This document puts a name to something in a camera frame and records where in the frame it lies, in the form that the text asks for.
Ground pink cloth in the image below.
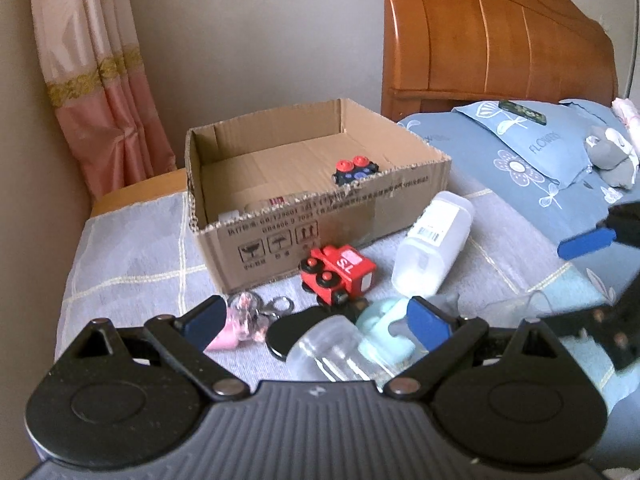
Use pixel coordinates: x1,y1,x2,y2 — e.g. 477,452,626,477
611,96,640,161

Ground black toy car red knobs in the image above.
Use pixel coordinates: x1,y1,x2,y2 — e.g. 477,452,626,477
331,156,380,187

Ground white plastic bottle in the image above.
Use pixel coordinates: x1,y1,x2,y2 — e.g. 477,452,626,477
390,191,476,297

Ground black round disc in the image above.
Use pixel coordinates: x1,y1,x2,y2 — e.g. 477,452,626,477
265,304,341,363

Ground red toy train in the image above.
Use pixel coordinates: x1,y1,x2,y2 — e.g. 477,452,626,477
298,244,378,307

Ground wooden bed frame edge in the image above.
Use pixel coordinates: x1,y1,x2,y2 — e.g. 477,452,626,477
90,167,190,218

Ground teal silicone pacifier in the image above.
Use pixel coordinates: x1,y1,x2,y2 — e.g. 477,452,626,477
355,297,416,363

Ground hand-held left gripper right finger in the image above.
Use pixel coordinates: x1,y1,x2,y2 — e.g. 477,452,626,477
382,296,581,403

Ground cardboard box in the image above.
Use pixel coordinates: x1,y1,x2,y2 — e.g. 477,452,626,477
184,97,453,295

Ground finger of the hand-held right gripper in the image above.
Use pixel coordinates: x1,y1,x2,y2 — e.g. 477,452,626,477
542,292,640,373
556,201,640,262

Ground grey checked blanket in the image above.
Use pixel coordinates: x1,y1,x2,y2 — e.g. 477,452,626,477
54,187,640,411

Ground wooden bed headboard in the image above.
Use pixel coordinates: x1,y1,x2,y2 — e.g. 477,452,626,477
367,0,618,123

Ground pink curtain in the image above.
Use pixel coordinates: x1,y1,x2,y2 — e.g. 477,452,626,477
27,0,177,200

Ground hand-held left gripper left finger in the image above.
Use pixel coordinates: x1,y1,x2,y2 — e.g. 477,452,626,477
52,295,248,403

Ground pink keychain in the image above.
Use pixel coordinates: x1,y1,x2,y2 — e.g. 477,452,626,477
205,292,296,353

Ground dark flat phone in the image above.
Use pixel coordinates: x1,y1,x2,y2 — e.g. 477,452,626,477
498,100,548,125

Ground blue floral pillow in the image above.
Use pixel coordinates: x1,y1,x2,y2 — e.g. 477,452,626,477
452,99,616,191

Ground blue floral quilt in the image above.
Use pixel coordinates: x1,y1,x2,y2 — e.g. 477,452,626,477
397,105,640,411

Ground grey plush hippo toy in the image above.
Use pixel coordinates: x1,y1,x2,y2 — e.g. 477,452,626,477
584,125,638,190

